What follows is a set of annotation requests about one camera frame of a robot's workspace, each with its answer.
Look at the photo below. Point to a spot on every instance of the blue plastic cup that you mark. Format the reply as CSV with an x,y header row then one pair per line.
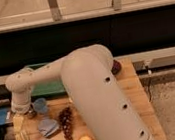
x,y
40,106

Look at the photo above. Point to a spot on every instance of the green plastic tray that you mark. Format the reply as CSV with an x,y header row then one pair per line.
x,y
47,88

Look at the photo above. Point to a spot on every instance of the blue cloth upper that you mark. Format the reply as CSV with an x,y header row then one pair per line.
x,y
47,127

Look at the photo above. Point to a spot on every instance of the small metal cup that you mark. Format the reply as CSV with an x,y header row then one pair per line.
x,y
31,114

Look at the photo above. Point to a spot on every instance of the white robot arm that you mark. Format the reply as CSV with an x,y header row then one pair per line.
x,y
87,77

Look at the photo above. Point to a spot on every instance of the purple bowl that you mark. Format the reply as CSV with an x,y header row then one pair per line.
x,y
116,67

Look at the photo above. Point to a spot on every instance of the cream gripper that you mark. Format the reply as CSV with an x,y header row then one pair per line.
x,y
17,122

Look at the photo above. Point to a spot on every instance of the metal window post left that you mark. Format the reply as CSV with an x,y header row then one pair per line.
x,y
54,9

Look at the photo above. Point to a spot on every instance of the bunch of dark grapes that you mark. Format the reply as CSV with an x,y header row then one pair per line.
x,y
65,118

